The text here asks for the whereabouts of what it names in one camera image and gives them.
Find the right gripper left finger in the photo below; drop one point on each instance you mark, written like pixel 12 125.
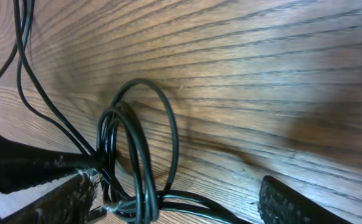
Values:
pixel 70 203

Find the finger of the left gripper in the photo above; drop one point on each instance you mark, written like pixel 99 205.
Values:
pixel 23 166

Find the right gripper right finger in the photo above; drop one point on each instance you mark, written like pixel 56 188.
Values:
pixel 280 204

